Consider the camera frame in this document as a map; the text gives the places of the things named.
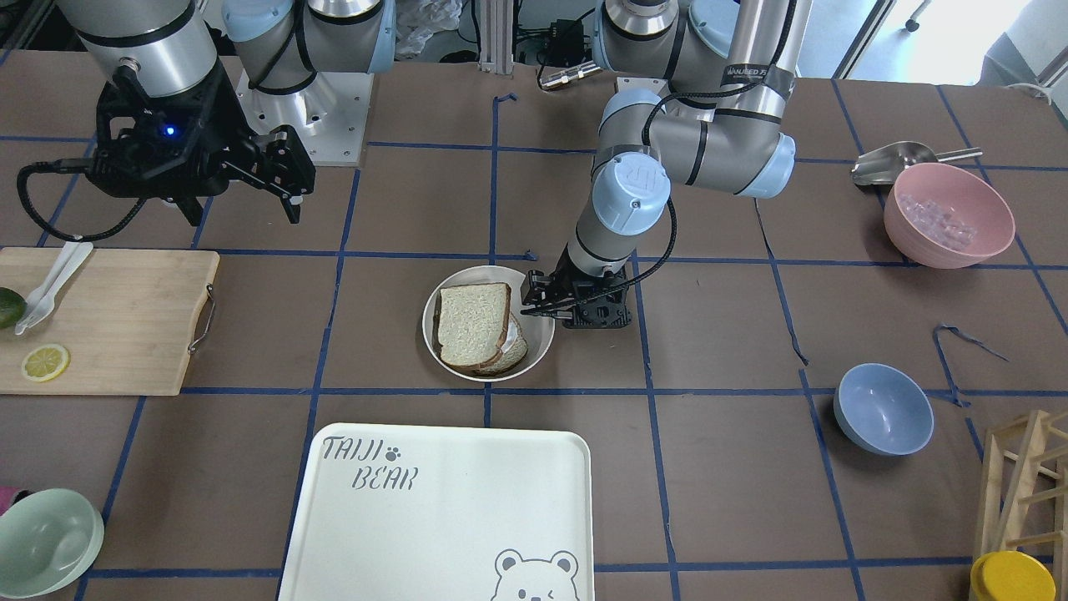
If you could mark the lemon half slice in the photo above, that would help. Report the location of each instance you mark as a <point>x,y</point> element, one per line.
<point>45,363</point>

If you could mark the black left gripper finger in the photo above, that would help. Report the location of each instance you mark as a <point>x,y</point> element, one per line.
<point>539,288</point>
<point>557,313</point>

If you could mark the plain bread slice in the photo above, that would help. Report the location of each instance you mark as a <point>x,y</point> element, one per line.
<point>472,324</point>

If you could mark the wooden cup rack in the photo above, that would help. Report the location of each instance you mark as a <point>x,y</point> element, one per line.
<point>1023,466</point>

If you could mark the wooden cutting board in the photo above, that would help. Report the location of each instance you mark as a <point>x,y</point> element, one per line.
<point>127,318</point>

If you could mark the cream bear tray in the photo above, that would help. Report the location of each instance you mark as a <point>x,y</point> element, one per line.
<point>392,512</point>

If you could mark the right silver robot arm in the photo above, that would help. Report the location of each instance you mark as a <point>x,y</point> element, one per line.
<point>286,48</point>

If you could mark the pink bowl with ice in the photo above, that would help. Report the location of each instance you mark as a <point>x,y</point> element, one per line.
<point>943,217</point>

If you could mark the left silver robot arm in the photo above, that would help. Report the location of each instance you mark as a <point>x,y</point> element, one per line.
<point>715,125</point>

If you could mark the yellow mug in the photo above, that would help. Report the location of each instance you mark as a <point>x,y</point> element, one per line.
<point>1010,575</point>

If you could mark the metal scoop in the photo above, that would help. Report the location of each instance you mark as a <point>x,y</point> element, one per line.
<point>882,166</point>

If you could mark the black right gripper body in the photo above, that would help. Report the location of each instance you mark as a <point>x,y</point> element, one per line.
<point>219,127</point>

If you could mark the blue bowl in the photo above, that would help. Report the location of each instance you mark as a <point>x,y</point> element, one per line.
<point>883,411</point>

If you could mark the pink cloth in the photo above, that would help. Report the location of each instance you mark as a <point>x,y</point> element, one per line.
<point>11,495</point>

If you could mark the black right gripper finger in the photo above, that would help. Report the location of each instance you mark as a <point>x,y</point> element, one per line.
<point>282,166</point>
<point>192,207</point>

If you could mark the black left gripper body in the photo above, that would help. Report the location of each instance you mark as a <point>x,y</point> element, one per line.
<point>572,280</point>

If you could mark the toast with fried egg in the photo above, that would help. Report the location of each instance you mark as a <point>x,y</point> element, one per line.
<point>514,350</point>

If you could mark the white round plate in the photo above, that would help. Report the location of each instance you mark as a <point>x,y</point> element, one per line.
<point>539,332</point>

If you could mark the green lime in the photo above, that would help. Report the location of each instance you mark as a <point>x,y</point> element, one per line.
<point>12,308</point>

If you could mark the light green bowl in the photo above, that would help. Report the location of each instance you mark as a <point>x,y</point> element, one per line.
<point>48,540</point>

